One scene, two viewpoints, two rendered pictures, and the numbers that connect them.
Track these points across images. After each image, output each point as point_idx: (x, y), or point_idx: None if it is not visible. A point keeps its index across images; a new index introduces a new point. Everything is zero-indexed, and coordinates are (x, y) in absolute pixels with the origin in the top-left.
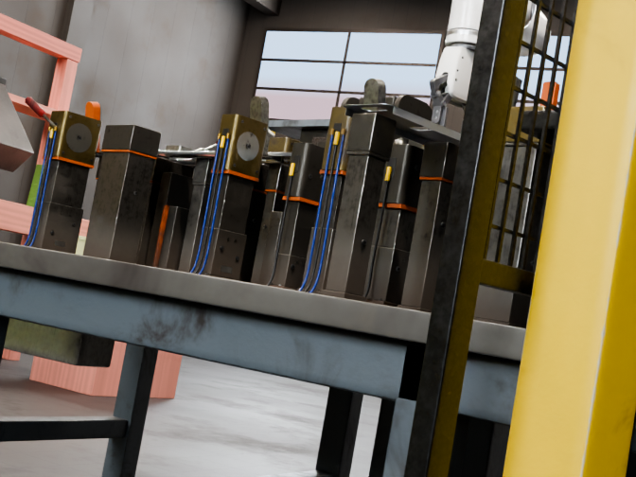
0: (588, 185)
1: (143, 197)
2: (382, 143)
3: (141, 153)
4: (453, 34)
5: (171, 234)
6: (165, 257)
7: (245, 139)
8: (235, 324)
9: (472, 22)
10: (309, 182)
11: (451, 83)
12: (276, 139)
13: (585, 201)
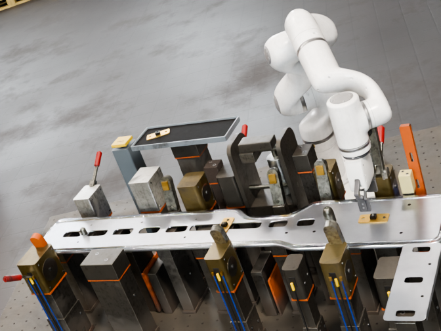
0: None
1: (138, 291)
2: (420, 328)
3: (123, 272)
4: (350, 153)
5: (162, 290)
6: (165, 303)
7: (230, 264)
8: None
9: (359, 141)
10: (306, 286)
11: (365, 185)
12: (184, 188)
13: None
